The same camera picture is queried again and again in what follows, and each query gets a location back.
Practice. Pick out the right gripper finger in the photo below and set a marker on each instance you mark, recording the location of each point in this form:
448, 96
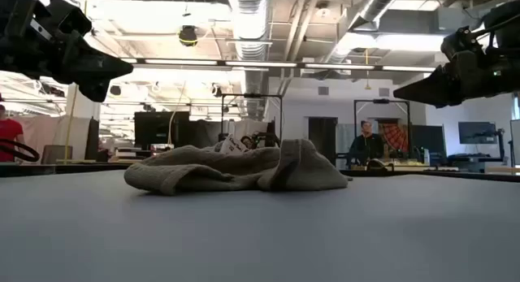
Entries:
447, 104
438, 87

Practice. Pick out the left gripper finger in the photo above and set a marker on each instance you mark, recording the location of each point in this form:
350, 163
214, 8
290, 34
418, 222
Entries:
97, 68
96, 93

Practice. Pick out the grey-beige terry towel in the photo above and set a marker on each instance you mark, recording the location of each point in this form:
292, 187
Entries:
195, 168

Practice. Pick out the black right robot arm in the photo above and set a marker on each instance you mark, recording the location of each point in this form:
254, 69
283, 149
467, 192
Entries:
503, 26

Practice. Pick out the black monitor on arm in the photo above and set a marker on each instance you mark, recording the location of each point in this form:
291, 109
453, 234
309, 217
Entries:
477, 132

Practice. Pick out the black background robot arm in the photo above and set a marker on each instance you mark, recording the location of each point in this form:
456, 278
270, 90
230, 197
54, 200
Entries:
266, 140

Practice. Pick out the dark display panel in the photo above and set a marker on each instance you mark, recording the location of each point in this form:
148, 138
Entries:
428, 137

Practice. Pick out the black upright panel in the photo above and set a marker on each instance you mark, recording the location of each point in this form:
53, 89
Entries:
92, 140

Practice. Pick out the pink curtain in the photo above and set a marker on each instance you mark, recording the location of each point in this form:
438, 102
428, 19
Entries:
44, 129

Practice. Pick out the white board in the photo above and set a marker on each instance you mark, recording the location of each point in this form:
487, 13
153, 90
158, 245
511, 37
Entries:
515, 141

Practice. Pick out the large black monitor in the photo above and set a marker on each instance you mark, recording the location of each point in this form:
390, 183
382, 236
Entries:
158, 129

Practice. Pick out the person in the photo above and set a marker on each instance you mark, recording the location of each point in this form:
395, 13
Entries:
10, 135
247, 141
367, 148

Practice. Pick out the dark door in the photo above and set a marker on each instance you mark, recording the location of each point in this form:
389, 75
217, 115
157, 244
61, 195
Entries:
325, 131

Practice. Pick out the long ceiling light strip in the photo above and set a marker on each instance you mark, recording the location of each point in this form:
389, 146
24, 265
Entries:
260, 64

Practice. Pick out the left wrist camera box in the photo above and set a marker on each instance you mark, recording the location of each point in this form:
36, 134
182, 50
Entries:
69, 18

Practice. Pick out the square wall vent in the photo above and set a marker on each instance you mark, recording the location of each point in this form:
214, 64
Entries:
384, 92
323, 91

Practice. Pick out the black metal frame stand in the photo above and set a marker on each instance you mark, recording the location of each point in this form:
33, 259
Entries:
382, 101
252, 95

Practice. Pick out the red patterned wall hanging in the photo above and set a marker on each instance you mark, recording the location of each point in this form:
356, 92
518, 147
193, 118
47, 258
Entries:
396, 137

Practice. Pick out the black table frame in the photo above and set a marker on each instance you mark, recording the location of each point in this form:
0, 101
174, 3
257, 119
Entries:
61, 168

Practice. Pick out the smooth silver ceiling duct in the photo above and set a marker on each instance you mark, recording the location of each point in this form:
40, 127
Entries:
373, 7

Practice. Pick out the ribbed silver ceiling duct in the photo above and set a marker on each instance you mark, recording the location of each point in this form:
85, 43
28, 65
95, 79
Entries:
250, 30

